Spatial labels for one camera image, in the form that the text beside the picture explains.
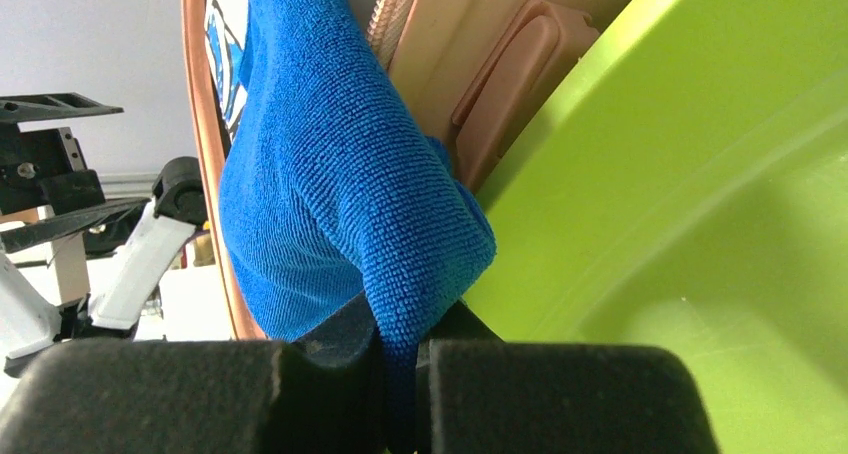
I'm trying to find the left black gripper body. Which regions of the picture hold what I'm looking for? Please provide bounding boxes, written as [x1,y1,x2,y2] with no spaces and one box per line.
[1,124,105,215]

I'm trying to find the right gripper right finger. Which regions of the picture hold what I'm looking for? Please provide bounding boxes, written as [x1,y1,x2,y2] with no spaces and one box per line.
[416,303,719,453]

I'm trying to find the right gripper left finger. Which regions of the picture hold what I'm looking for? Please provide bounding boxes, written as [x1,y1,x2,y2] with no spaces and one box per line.
[1,297,384,453]

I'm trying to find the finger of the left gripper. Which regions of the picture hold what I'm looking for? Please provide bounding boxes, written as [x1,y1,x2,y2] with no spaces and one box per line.
[1,197,150,254]
[1,92,124,125]

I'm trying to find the blue towel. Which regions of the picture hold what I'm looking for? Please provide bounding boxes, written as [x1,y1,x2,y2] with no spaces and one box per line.
[219,0,496,453]

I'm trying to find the green plastic tray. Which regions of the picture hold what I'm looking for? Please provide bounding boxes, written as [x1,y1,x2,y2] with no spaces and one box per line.
[466,0,847,453]

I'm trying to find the pink hard-shell suitcase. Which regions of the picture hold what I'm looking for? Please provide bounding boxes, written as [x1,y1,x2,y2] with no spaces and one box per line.
[181,0,632,340]

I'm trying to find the white shirt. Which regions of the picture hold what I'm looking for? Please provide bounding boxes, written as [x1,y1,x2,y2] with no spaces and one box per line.
[203,0,249,144]

